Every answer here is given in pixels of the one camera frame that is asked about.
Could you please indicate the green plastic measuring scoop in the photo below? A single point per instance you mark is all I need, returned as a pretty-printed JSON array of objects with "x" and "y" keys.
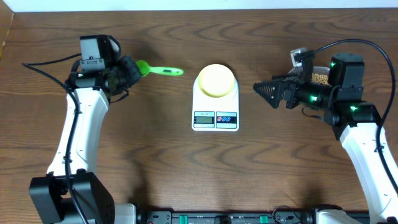
[{"x": 146, "y": 69}]

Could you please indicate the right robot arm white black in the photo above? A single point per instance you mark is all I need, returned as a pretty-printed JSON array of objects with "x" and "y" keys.
[{"x": 356, "y": 124}]

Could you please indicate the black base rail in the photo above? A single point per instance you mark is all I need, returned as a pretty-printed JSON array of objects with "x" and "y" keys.
[{"x": 282, "y": 214}]

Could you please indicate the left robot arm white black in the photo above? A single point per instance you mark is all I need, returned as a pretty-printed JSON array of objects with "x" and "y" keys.
[{"x": 71, "y": 191}]

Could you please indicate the clear plastic bean container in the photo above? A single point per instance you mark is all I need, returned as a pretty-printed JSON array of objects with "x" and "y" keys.
[{"x": 319, "y": 70}]

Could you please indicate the white digital kitchen scale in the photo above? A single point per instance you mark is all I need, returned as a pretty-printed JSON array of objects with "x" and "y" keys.
[{"x": 215, "y": 114}]

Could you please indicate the yellow plastic bowl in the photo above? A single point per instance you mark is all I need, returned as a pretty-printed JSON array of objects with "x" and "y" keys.
[{"x": 216, "y": 80}]

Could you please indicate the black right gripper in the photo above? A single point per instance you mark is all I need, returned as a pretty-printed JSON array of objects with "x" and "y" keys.
[{"x": 274, "y": 101}]

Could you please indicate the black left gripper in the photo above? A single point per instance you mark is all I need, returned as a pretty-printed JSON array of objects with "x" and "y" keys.
[{"x": 127, "y": 62}]

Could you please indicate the pile of soybeans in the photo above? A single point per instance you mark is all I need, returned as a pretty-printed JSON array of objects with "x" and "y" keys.
[{"x": 320, "y": 78}]

